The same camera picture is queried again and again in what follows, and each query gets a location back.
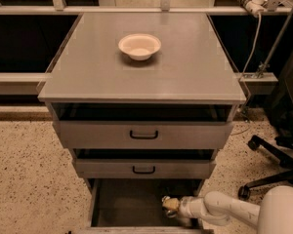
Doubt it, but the bottom grey drawer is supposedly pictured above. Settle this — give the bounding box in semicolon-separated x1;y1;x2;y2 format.
77;178;214;234

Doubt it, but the white paper bowl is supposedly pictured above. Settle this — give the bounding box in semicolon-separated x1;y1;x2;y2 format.
118;34;161;61

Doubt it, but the grey drawer cabinet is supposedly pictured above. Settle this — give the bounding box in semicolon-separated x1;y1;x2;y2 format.
37;11;248;234

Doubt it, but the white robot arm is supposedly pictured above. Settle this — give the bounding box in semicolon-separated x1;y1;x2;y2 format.
162;186;293;234

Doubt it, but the white power strip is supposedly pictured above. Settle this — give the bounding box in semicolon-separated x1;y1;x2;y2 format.
237;0;266;18

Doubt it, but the black office chair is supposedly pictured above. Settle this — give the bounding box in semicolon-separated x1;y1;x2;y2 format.
237;39;293;202

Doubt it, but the black drawer handle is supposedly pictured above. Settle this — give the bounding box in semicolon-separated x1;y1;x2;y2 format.
129;130;159;140
132;166;156;175

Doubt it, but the black top drawer handle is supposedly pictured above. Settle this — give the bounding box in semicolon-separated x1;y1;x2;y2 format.
129;130;159;140

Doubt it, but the grey power cable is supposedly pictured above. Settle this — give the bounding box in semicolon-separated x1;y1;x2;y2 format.
240;11;263;80

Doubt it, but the grey drawer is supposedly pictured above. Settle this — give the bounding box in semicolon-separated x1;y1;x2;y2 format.
73;149;217;179
55;103;233;149
77;178;214;234

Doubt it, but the black middle drawer handle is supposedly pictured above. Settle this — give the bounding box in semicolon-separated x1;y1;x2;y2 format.
132;166;156;175

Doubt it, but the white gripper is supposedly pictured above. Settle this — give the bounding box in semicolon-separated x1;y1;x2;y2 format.
162;196;198;218

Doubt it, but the top grey drawer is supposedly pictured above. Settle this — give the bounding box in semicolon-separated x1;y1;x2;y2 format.
55;103;233;149

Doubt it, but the middle grey drawer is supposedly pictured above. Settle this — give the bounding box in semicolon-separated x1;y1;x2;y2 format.
73;149;217;179

